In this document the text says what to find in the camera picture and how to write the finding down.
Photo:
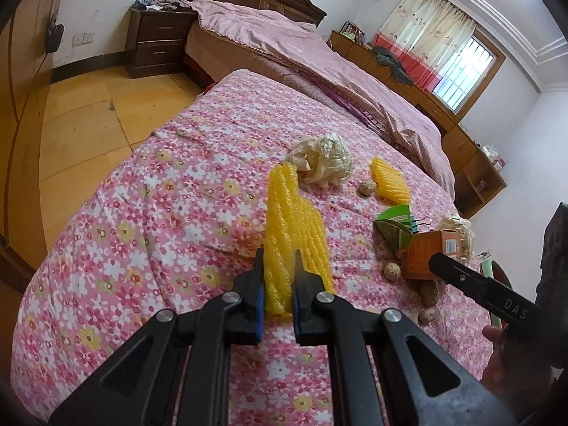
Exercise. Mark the round walnut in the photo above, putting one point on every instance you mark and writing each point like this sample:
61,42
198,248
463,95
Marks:
367,188
392,271

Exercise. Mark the long yellow foam net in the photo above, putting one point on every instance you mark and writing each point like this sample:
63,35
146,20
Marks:
293,222

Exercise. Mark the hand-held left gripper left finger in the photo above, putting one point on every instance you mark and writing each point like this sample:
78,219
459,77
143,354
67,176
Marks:
260,301

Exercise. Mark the row of books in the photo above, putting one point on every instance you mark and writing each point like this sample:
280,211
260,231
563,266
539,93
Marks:
353,32

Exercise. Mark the dark grey clothes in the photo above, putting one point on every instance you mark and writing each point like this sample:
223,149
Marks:
395,64

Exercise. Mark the green paper packet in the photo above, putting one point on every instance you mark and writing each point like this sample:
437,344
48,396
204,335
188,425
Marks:
390,228

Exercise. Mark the orange cardboard box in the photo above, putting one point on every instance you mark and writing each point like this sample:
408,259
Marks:
421,257

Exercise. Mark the long wooden desk cabinet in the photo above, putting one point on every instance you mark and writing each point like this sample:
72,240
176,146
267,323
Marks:
461,151

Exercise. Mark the purple striped bed sheet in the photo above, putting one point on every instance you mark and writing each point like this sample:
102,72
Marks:
355,106

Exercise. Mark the pink floral blanket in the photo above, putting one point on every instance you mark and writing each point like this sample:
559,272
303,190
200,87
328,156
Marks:
168,213

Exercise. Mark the person's right hand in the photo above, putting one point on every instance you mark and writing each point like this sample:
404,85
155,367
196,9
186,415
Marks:
506,370

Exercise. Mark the pink checked quilt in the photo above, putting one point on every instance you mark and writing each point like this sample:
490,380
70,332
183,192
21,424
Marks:
310,53

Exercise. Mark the dark wooden nightstand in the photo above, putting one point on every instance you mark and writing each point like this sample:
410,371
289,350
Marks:
157,40

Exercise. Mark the blue binder clip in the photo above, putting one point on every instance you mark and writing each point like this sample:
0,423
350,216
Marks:
415,225

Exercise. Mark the floral white red curtain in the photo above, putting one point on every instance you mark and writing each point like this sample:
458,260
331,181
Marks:
421,26

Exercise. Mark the short yellow foam net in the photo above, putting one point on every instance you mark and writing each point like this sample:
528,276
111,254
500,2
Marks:
390,182

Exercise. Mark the pile of clothes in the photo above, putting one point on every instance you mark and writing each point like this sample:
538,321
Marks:
168,0

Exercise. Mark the white wall socket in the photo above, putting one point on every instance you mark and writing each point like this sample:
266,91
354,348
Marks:
83,38

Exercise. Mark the light wooden wardrobe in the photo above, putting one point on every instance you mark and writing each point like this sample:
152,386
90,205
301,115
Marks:
22,111

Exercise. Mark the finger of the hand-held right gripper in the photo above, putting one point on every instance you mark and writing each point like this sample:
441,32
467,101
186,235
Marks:
479,288

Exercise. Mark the barred window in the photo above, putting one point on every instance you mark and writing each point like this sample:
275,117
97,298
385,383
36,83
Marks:
470,71

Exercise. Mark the red and green plastic basin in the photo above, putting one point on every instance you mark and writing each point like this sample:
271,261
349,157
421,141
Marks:
486,268

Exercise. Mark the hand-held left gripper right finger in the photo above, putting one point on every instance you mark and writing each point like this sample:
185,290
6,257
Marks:
298,306

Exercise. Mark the white tissue pack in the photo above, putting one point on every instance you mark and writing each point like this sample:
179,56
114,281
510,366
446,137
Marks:
490,151

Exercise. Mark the red plastic bin liner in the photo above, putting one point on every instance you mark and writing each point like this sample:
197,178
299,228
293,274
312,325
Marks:
500,273

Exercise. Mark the black power adapter on floor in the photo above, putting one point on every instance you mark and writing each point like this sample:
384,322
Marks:
55,33

